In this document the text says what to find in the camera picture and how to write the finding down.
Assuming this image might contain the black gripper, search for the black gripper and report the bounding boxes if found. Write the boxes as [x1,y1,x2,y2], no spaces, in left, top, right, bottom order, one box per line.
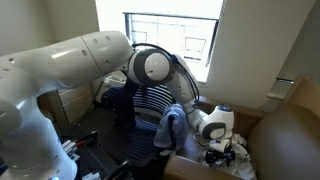
[204,148,237,168]

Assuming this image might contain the grey t-shirt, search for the grey t-shirt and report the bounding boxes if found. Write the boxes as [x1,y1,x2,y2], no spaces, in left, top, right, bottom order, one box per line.
[196,133,258,180]

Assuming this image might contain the light blue shirt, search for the light blue shirt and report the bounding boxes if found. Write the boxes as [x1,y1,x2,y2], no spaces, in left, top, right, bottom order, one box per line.
[153,103,188,152]

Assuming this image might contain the navy blue garment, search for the navy blue garment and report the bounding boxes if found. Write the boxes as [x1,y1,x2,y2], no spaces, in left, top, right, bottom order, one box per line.
[102,84,138,133]

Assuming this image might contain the tan leather couch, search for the tan leather couch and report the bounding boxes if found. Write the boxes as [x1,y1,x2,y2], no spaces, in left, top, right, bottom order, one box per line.
[163,74,320,180]

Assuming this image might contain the black mesh office chair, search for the black mesh office chair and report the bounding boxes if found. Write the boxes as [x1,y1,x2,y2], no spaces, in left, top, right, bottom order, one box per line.
[99,83,178,168]

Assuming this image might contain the grey glossy panel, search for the grey glossy panel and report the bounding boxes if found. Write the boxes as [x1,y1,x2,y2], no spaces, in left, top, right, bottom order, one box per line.
[266,77,296,102]

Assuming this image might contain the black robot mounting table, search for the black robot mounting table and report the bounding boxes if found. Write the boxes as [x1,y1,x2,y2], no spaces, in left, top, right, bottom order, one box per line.
[59,129,135,180]

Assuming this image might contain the small white box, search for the small white box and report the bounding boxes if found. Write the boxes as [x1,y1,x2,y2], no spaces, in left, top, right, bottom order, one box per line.
[81,171,101,180]

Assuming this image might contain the white connector blocks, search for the white connector blocks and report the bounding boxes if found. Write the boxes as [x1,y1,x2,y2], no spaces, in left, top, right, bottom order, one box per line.
[61,139,82,163]

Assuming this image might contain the wooden filing cabinet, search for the wooden filing cabinet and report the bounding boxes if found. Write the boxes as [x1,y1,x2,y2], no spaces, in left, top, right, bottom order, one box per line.
[36,82,96,127]

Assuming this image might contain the window with dark frame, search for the window with dark frame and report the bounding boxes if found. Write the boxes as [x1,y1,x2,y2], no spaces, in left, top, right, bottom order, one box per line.
[94,0,224,83]

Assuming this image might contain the red handled tool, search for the red handled tool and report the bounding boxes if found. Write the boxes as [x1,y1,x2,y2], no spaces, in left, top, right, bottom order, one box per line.
[74,139,90,147]

